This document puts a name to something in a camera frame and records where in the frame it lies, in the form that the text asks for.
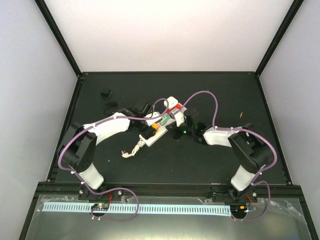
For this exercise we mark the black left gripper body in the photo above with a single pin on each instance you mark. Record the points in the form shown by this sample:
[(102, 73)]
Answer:
[(145, 134)]

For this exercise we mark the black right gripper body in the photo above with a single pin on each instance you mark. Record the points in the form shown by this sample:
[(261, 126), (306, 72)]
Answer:
[(190, 130)]

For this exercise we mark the yellow cube socket adapter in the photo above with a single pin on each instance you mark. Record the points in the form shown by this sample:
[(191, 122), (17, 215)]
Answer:
[(156, 126)]

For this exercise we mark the green plug adapter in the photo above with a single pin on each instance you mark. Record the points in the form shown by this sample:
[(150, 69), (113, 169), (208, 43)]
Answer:
[(164, 120)]

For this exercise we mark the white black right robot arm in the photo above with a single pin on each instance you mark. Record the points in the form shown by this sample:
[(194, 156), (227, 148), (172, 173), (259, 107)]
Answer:
[(254, 153)]

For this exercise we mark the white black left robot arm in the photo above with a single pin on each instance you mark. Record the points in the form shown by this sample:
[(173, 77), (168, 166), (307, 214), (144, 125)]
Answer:
[(77, 149)]

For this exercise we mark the red cube socket adapter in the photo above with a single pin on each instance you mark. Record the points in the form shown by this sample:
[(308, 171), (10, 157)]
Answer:
[(178, 106)]

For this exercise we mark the white power strip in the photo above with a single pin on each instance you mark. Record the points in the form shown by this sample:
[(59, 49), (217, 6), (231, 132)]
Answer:
[(149, 142)]

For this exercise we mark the white charger block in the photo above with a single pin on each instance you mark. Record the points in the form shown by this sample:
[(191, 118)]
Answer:
[(170, 102)]

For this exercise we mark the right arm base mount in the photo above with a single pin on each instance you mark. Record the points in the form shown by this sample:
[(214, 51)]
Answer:
[(228, 194)]

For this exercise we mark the white slotted cable duct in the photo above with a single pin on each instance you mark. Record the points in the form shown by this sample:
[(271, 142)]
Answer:
[(126, 208)]

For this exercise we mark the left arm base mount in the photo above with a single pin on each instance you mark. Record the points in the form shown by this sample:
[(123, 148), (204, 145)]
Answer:
[(85, 194)]

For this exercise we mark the black front frame rail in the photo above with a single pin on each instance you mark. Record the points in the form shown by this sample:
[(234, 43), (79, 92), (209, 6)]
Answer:
[(142, 190)]

